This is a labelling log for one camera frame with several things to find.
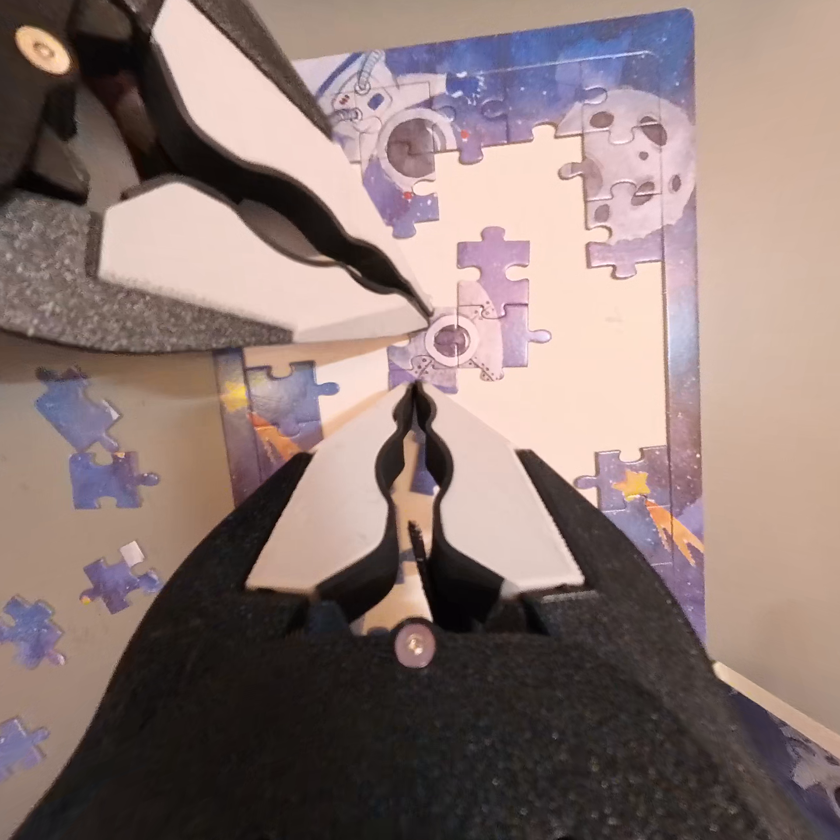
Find grey desk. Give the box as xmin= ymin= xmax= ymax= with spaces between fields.
xmin=0 ymin=0 xmax=840 ymax=840

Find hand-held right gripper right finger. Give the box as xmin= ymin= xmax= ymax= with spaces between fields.
xmin=417 ymin=379 xmax=586 ymax=621

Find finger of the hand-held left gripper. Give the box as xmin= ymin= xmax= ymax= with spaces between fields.
xmin=140 ymin=0 xmax=435 ymax=315
xmin=97 ymin=176 xmax=432 ymax=345

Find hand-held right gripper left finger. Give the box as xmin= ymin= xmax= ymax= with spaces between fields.
xmin=247 ymin=379 xmax=418 ymax=623

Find purple helmet-part puzzle piece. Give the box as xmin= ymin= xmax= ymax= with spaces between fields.
xmin=364 ymin=161 xmax=439 ymax=238

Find joined satellite puzzle pieces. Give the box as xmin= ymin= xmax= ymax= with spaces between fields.
xmin=410 ymin=226 xmax=552 ymax=385

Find comet print puzzle piece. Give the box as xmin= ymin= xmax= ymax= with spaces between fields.
xmin=244 ymin=363 xmax=340 ymax=476

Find blue puzzle piece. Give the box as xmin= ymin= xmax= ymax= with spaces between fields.
xmin=0 ymin=594 xmax=68 ymax=670
xmin=80 ymin=540 xmax=164 ymax=616

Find space puzzle board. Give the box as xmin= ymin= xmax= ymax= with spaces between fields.
xmin=215 ymin=8 xmax=710 ymax=647

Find purple starry puzzle piece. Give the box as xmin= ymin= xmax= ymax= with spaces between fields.
xmin=387 ymin=344 xmax=460 ymax=396

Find printed puzzle box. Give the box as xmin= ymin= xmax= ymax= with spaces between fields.
xmin=712 ymin=659 xmax=840 ymax=840

